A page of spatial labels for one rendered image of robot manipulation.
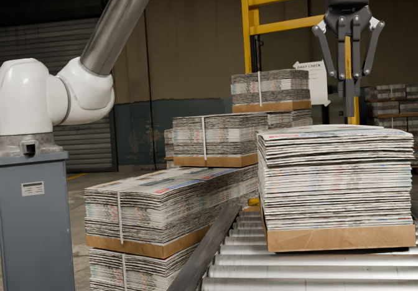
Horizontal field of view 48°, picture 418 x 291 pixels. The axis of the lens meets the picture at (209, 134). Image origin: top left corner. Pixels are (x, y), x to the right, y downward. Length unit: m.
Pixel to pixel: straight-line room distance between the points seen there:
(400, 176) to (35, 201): 0.95
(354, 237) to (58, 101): 0.91
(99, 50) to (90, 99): 0.16
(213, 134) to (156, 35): 7.04
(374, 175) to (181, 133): 1.38
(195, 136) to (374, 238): 1.33
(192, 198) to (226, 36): 7.17
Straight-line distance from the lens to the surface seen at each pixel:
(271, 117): 2.32
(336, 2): 0.88
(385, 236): 0.99
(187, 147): 2.20
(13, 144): 1.41
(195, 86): 8.79
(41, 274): 1.45
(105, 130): 9.29
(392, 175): 0.98
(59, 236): 1.43
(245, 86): 2.69
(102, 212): 1.78
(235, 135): 2.05
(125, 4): 1.39
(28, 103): 1.40
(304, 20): 3.15
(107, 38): 1.43
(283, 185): 0.93
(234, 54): 8.71
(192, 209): 1.73
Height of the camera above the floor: 1.09
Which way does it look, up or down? 3 degrees down
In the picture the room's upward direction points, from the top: 3 degrees counter-clockwise
